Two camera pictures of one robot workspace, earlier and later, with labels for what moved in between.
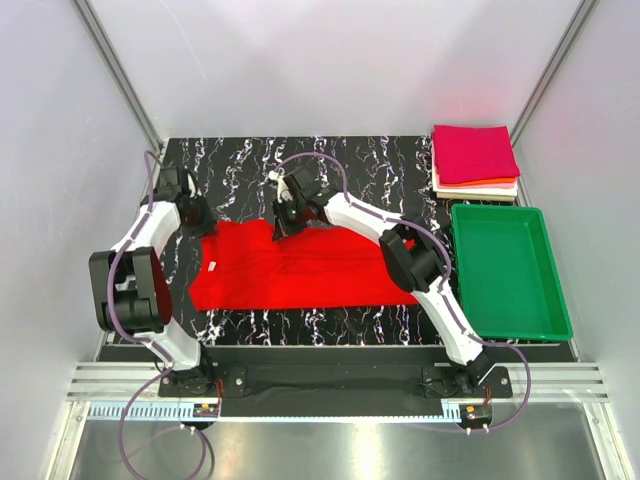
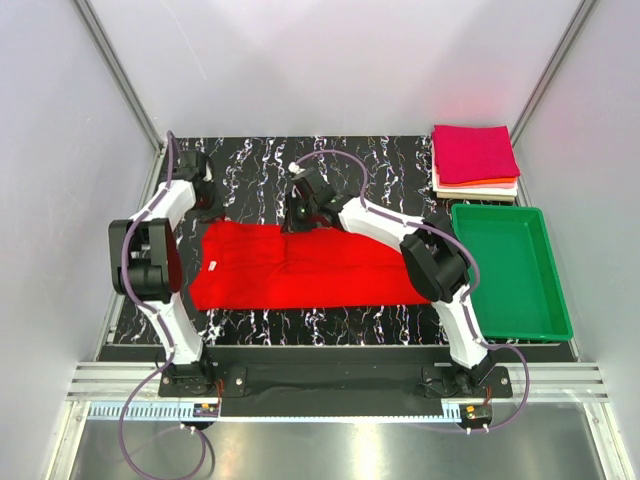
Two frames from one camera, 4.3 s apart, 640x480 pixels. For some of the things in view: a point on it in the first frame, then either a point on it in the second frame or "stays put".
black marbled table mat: [231, 175] stays put
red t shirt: [243, 266] stays put
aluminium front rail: [554, 381] stays put
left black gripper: [209, 221] to [210, 215]
